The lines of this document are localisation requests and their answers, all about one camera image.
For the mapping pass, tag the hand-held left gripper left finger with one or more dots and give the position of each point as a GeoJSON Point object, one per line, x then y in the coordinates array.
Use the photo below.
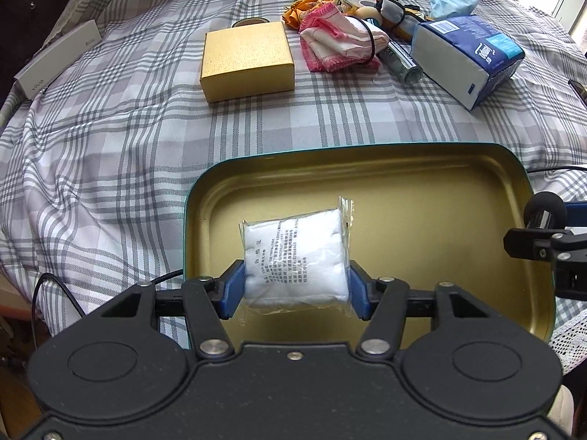
{"type": "Point", "coordinates": [234, 289]}

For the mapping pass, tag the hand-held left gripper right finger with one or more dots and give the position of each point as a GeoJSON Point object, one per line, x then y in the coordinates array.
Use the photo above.
{"type": "Point", "coordinates": [360, 294]}

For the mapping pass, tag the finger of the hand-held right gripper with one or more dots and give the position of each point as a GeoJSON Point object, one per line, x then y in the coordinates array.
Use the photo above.
{"type": "Point", "coordinates": [578, 214]}
{"type": "Point", "coordinates": [527, 242]}

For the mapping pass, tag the black round soft object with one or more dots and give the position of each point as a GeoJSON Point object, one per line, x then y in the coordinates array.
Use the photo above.
{"type": "Point", "coordinates": [545, 211]}

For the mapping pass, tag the white packet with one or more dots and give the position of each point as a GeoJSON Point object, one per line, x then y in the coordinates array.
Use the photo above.
{"type": "Point", "coordinates": [293, 256]}

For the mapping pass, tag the teal tin tray gold inside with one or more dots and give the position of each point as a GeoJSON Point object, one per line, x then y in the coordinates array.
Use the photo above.
{"type": "Point", "coordinates": [412, 201]}

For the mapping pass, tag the small plush toy figure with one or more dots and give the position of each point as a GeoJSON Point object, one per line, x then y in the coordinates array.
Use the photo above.
{"type": "Point", "coordinates": [396, 11]}

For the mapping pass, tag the dark flat object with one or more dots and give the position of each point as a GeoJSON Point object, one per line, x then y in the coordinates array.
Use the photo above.
{"type": "Point", "coordinates": [578, 89]}

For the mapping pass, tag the grey plaid bed sheet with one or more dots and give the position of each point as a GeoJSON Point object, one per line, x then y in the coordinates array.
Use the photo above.
{"type": "Point", "coordinates": [137, 146]}

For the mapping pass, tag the blue tissue pack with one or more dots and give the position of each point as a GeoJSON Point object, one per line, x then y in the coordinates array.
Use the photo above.
{"type": "Point", "coordinates": [463, 59]}

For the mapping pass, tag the gold cardboard box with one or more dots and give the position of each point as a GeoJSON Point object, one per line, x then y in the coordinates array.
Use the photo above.
{"type": "Point", "coordinates": [247, 62]}

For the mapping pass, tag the blue face mask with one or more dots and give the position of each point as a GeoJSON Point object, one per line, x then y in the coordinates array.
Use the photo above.
{"type": "Point", "coordinates": [451, 2]}

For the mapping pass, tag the pink-edged white cloth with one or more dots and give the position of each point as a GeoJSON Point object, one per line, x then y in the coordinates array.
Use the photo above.
{"type": "Point", "coordinates": [339, 41]}

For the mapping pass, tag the teal doll cream head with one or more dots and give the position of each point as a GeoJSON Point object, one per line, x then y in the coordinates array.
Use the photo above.
{"type": "Point", "coordinates": [367, 11]}

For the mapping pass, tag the orange embroidered pouch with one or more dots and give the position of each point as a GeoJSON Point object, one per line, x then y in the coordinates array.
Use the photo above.
{"type": "Point", "coordinates": [305, 9]}

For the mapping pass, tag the white phone box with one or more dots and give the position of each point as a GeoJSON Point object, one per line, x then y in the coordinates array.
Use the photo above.
{"type": "Point", "coordinates": [55, 59]}

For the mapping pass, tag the window frame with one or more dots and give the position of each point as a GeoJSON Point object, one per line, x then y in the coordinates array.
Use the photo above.
{"type": "Point", "coordinates": [571, 4]}

